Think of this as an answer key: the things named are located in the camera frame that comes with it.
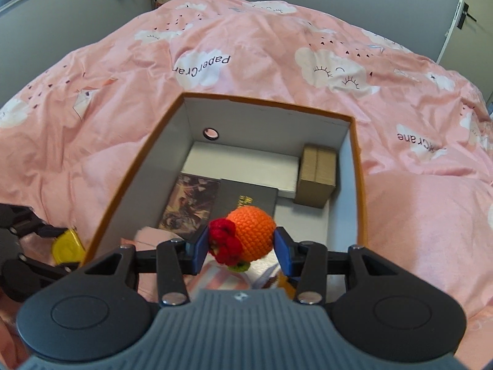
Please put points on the long white box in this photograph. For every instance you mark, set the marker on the long white box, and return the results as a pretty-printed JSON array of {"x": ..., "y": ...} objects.
[{"x": 246, "y": 165}]

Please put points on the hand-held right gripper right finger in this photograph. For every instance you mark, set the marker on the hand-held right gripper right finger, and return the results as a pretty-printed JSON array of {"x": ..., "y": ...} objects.
[{"x": 283, "y": 250}]

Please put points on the yellow round plastic item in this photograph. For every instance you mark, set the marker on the yellow round plastic item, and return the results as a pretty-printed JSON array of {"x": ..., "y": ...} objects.
[{"x": 69, "y": 248}]

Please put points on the orange crochet ball red flower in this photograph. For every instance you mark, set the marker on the orange crochet ball red flower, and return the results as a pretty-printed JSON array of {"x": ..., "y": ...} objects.
[{"x": 250, "y": 231}]

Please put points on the dark grey box gold logo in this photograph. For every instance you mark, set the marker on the dark grey box gold logo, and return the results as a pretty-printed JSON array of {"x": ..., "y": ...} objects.
[{"x": 231, "y": 192}]

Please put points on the pink printed blanket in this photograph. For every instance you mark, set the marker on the pink printed blanket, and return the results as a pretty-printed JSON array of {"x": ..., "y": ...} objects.
[{"x": 269, "y": 46}]

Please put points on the dark printed card pack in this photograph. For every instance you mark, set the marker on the dark printed card pack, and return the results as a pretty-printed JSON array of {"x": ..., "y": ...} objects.
[{"x": 188, "y": 204}]

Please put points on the door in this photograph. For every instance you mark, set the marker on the door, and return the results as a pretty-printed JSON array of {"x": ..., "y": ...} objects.
[{"x": 473, "y": 27}]

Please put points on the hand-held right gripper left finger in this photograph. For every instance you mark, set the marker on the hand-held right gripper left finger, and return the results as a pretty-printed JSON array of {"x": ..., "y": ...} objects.
[{"x": 202, "y": 249}]

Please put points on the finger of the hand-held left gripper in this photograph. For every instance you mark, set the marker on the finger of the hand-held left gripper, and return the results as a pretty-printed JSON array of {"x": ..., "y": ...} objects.
[
  {"x": 34, "y": 227},
  {"x": 27, "y": 275}
]

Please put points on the orange cardboard box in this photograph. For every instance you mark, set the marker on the orange cardboard box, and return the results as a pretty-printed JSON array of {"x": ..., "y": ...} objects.
[{"x": 265, "y": 131}]

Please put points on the small brown cardboard box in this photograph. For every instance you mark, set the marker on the small brown cardboard box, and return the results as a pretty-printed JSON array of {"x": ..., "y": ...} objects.
[{"x": 316, "y": 177}]

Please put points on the pink striped fabric item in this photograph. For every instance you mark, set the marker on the pink striped fabric item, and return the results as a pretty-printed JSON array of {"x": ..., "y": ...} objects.
[{"x": 215, "y": 279}]

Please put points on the pink soft item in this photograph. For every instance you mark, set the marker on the pink soft item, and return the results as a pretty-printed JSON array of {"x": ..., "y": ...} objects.
[{"x": 158, "y": 235}]

